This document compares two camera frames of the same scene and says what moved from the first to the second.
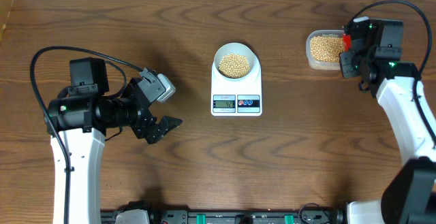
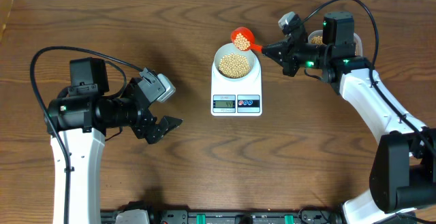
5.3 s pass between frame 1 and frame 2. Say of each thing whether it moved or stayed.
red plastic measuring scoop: moved
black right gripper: moved
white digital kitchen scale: stayed
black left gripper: stayed
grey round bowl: stayed
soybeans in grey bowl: stayed
